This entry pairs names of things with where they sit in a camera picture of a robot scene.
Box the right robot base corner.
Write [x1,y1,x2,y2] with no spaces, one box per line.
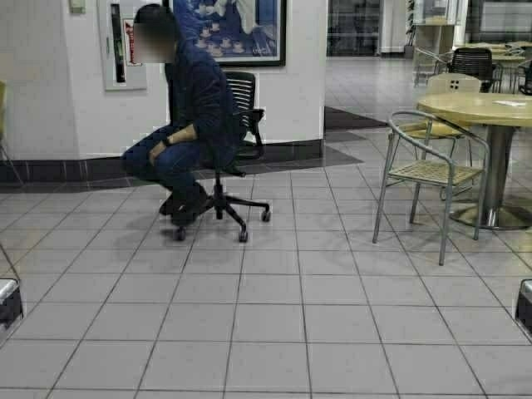
[515,278,532,333]

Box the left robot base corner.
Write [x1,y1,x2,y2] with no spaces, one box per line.
[0,278,24,343]

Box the person in dark clothes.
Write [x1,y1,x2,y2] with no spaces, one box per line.
[121,3,245,226]

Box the black swivel office chair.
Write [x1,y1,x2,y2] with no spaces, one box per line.
[173,71,272,244]

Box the metal wicker armchair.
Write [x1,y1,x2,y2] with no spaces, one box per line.
[372,110,490,266]

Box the framed blue poster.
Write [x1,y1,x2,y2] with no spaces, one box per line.
[165,0,287,67]

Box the white fire extinguisher cabinet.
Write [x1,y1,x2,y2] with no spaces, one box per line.
[96,0,147,91]

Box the beige wooden chair behind table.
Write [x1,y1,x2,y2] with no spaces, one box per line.
[399,73,481,157]

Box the round beige cafe table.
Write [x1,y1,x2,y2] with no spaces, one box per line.
[417,93,531,230]

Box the black mesh chair background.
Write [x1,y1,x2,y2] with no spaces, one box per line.
[447,47,496,92]

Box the white paper on table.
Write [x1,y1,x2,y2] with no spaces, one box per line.
[493,100,527,107]

